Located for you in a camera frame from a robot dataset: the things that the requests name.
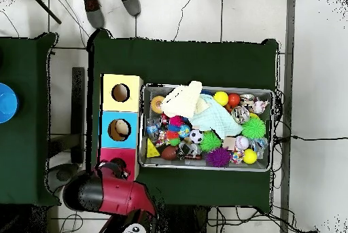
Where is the cream cloth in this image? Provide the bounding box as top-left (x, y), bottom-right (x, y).
top-left (160, 80), bottom-right (203, 120)

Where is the wooden box with three holes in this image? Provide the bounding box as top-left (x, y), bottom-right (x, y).
top-left (96, 73), bottom-right (144, 182)

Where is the silver mesh bin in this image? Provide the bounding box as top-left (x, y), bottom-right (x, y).
top-left (139, 83), bottom-right (274, 173)

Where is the yellow toy cheese wedge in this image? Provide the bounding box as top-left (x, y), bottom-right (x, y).
top-left (145, 137), bottom-right (161, 158)

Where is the grey stand base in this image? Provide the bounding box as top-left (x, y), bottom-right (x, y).
top-left (46, 163), bottom-right (80, 193)

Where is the black upright panel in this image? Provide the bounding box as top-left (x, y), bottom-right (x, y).
top-left (71, 67), bottom-right (86, 163)

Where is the brown toy football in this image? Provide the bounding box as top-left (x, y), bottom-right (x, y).
top-left (160, 145), bottom-right (178, 161)

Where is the toy burger bun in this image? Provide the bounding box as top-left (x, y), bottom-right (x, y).
top-left (150, 94), bottom-right (165, 114)

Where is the dark green table cloth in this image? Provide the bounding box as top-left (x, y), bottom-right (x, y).
top-left (86, 28), bottom-right (279, 213)
top-left (0, 33), bottom-right (61, 207)

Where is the small soccer ball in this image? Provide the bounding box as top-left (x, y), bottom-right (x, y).
top-left (189, 128), bottom-right (204, 144)

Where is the purple spiky ball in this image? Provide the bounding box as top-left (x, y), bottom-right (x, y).
top-left (205, 147), bottom-right (232, 168)

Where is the mint green cloth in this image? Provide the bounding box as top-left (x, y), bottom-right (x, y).
top-left (189, 93), bottom-right (243, 140)

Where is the blue bowl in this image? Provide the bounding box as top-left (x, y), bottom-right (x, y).
top-left (0, 82), bottom-right (20, 124)

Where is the large yellow ball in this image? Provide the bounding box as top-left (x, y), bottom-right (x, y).
top-left (213, 90), bottom-right (230, 107)

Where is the orange ball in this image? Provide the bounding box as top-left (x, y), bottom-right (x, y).
top-left (227, 93), bottom-right (241, 107)

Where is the large green spiky ball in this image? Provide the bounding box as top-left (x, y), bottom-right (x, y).
top-left (241, 117), bottom-right (266, 140)

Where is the black tripod leg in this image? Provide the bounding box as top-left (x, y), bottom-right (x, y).
top-left (28, 0), bottom-right (63, 24)

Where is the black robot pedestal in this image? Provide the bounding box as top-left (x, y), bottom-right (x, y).
top-left (158, 204), bottom-right (211, 233)

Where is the black floor cable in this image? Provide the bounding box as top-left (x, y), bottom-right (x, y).
top-left (274, 134), bottom-right (348, 144)

